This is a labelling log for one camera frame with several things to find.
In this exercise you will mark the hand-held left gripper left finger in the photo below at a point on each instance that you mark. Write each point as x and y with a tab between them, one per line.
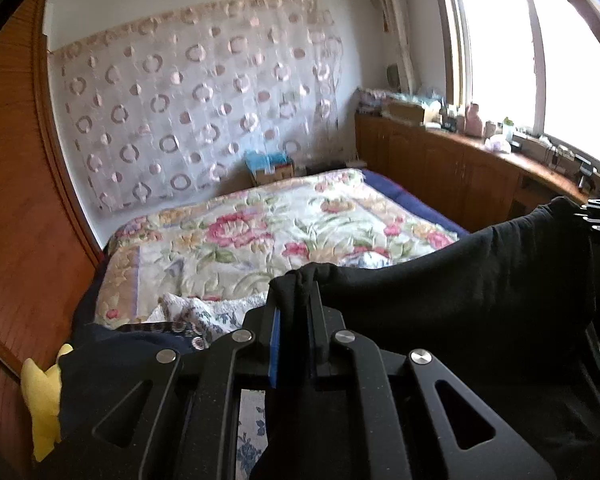
275	350

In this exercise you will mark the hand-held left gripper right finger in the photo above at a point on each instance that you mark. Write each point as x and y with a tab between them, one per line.
325	355

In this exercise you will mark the black printed t-shirt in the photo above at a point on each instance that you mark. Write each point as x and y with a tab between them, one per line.
455	285

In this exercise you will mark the black clamp stand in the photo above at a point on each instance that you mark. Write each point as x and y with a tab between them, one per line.
585	172

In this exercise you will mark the white plastic bag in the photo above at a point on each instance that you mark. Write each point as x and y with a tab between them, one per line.
497	145

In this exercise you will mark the green-capped bottle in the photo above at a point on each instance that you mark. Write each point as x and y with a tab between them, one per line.
508	130

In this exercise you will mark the floral quilt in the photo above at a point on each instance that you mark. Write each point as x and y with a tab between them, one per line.
280	220

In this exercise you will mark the dark navy garment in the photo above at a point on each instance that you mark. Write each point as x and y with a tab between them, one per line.
120	355

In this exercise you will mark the pink bottle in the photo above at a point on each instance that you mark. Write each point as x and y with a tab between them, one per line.
472	122

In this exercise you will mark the cardboard box with blue cloth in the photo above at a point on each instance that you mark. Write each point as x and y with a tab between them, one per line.
272	175

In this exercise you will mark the wooden side cabinet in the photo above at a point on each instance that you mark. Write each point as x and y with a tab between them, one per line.
430	170

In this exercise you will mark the blue blanket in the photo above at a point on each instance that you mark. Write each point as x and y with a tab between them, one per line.
410	200

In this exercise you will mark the wood-framed window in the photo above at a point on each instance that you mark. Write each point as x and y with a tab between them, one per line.
495	60

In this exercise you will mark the flat cardboard box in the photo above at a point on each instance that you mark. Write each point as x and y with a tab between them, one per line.
405	112

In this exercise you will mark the yellow plush toy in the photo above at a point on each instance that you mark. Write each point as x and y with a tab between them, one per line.
42	400

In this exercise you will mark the stack of folded cloths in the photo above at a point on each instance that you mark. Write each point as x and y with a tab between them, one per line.
372	102

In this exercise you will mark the pale gathered window curtain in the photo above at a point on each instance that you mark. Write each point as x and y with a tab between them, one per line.
395	25

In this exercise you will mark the dark oval wall item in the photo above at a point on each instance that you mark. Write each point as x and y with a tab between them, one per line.
393	75

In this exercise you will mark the sheer circle-patterned wall curtain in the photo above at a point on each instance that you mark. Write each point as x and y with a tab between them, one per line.
180	110

